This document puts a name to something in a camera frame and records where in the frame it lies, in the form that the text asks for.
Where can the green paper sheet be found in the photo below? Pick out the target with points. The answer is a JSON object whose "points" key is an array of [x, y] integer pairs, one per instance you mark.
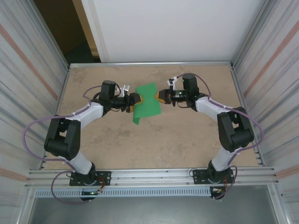
{"points": [[147, 105]]}

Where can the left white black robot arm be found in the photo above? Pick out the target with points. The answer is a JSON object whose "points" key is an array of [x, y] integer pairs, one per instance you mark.
{"points": [[63, 137]]}

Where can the grey metal sheet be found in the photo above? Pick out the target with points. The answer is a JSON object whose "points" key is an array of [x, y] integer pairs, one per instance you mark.
{"points": [[149, 210]]}

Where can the aluminium table edge rail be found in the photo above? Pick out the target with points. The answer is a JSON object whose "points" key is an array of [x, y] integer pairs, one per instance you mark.
{"points": [[149, 64]]}

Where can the aluminium table side rail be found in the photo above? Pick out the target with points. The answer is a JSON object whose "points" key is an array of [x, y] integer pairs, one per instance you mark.
{"points": [[63, 88], [239, 93]]}

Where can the white door frame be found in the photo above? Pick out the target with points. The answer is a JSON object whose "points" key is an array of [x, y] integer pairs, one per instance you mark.
{"points": [[98, 39]]}

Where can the wide aluminium mounting rail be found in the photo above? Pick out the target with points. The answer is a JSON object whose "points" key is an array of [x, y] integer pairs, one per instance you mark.
{"points": [[149, 177]]}

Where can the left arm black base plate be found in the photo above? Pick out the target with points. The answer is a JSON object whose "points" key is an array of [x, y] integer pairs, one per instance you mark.
{"points": [[105, 178]]}

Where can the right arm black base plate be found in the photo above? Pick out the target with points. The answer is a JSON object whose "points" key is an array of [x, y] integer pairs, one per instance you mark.
{"points": [[198, 176]]}

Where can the aluminium frame post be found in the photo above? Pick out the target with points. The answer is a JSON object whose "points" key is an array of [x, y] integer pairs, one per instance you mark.
{"points": [[46, 35], [254, 35]]}

